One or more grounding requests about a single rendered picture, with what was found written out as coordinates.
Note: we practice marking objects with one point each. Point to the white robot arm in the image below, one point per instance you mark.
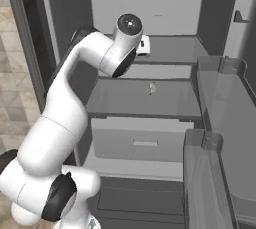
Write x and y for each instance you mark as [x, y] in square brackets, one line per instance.
[60, 129]

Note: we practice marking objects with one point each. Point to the grey open fridge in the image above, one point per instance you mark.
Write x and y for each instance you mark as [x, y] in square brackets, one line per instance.
[66, 9]

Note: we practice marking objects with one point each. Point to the grey fridge door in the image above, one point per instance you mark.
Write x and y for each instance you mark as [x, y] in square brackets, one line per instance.
[245, 43]

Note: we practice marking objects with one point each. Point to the clear grey door bin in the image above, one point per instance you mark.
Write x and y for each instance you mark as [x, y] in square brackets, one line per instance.
[223, 99]
[203, 179]

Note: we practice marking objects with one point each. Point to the small tan food item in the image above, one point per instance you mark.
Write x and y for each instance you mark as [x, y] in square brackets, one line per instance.
[151, 89]

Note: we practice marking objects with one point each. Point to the dark grey freezer drawer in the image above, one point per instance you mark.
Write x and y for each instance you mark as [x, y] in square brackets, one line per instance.
[140, 203]

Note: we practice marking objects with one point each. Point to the grey fridge rack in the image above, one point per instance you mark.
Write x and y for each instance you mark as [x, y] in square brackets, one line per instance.
[126, 99]
[173, 48]

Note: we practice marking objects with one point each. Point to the pale grey fridge drawer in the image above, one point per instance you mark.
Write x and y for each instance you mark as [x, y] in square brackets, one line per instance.
[113, 139]

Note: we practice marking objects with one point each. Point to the dark door bracket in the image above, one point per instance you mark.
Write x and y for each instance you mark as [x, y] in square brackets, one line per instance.
[239, 17]

